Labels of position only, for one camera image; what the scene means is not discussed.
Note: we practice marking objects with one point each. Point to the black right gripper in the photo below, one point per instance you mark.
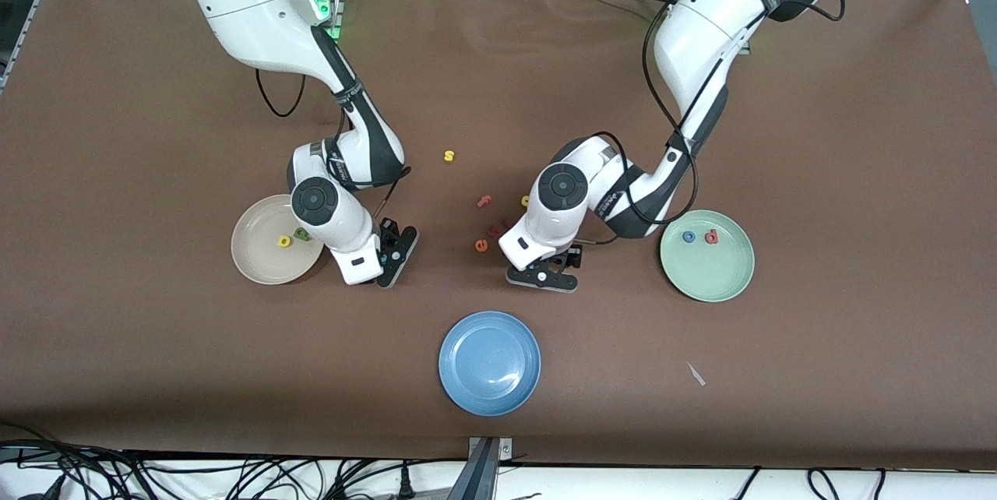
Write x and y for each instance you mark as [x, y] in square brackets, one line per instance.
[387, 234]

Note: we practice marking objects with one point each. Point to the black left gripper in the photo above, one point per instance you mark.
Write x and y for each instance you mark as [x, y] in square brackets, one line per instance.
[574, 255]

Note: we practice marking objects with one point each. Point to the green letter p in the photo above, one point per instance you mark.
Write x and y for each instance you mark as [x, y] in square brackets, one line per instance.
[302, 234]

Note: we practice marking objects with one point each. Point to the salmon letter p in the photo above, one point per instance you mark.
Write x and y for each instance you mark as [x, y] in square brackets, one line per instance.
[711, 236]

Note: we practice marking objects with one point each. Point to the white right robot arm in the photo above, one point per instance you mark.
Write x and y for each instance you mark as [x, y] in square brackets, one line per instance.
[319, 204]

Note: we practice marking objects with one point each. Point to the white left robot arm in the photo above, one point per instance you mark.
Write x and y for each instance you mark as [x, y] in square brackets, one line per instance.
[561, 196]

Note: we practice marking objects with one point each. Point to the maroon letter k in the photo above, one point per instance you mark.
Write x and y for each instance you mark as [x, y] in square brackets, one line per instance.
[493, 230]

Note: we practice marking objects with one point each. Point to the beige brown plate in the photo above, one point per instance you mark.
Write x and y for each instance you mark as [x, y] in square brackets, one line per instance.
[261, 255]

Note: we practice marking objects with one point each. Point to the pale green plate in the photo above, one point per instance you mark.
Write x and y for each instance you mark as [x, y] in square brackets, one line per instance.
[707, 266]

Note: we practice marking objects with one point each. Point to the blue plate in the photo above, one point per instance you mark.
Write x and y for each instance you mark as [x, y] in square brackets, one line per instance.
[489, 363]

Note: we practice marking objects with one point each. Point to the white paper scrap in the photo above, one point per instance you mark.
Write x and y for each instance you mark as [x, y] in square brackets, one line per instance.
[695, 374]

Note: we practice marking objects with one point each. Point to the black power plug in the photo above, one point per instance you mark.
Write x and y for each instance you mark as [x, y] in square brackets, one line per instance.
[405, 487]

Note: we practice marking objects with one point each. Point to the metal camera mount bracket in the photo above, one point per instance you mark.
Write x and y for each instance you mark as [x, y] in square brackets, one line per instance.
[483, 469]

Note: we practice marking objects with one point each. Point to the aluminium frame rail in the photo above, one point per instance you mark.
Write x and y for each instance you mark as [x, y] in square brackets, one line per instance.
[23, 25]

